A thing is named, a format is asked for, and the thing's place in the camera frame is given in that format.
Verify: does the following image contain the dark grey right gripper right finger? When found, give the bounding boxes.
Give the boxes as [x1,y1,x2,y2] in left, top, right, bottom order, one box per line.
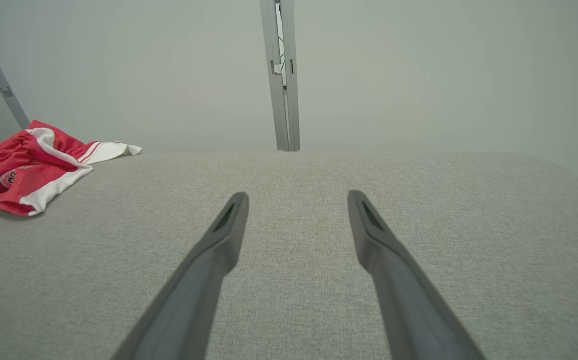
[347,190,487,360]

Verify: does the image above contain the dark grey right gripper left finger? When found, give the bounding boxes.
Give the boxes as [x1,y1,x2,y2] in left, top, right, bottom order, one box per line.
[111,192,249,360]

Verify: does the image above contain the red jersey with white sleeves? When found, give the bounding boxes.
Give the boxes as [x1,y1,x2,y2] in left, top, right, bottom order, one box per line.
[26,119,143,166]

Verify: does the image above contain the red shorts with white band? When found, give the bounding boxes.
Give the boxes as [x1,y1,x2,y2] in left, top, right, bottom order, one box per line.
[0,142,94,217]

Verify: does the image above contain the grey double partition post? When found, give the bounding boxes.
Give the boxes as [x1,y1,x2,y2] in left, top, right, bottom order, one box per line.
[260,0,301,152]

